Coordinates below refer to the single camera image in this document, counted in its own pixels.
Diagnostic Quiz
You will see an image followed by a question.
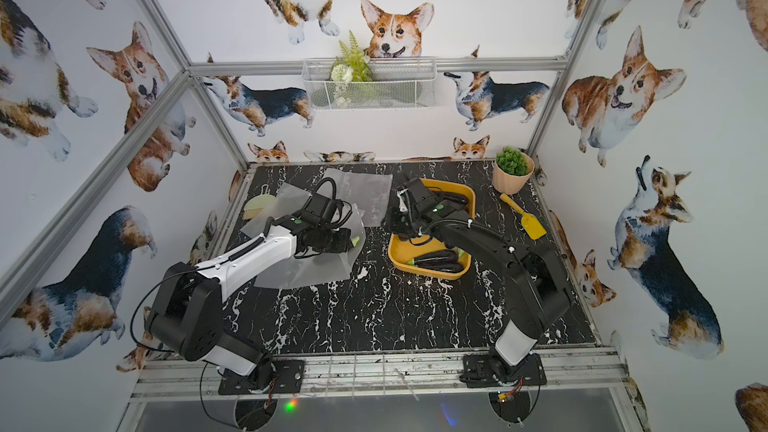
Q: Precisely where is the frosted zip-top bag front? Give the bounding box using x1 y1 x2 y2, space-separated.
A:
254 204 366 289

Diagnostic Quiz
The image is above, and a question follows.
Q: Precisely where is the frosted zip-top bag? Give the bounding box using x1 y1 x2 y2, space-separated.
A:
323 168 393 228
240 183 310 238
254 204 366 289

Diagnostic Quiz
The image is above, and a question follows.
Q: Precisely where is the yellow plastic tray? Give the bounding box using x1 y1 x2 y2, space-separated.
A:
387 178 476 281

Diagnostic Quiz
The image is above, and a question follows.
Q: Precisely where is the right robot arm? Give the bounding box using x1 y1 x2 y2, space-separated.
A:
385 173 574 367

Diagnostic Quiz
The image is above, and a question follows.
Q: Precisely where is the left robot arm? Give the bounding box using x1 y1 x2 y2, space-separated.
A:
144 215 359 377

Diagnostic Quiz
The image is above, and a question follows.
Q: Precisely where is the purple eggplant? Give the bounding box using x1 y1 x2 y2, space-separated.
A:
407 249 458 268
438 191 470 207
428 262 465 274

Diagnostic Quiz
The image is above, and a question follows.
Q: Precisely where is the frosted zip-top bag rear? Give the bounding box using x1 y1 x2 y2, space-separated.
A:
323 168 393 228

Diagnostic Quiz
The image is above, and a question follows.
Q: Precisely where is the frosted zip-top bag left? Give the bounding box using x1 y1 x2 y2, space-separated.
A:
240 183 310 238

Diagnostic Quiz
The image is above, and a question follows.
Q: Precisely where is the pink pot green plant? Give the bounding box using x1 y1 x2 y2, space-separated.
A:
492 147 535 195

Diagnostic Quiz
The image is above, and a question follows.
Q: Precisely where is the yellow plastic scoop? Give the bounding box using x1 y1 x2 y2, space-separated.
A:
500 193 547 240

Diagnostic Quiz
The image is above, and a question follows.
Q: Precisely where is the artificial fern and flower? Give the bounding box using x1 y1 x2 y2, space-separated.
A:
329 31 374 108

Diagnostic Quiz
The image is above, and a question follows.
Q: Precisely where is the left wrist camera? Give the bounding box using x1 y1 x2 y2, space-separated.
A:
300 194 340 227

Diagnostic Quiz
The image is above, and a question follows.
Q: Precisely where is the white wire wall basket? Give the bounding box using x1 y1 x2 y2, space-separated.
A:
302 58 437 110

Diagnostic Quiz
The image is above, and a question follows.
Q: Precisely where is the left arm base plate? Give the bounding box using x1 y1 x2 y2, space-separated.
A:
218 359 306 396

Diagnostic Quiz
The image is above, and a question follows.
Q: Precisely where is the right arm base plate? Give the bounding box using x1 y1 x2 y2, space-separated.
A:
459 354 547 388

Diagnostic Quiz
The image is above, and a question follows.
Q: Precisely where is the aluminium frame post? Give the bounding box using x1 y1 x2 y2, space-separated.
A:
1 70 192 324

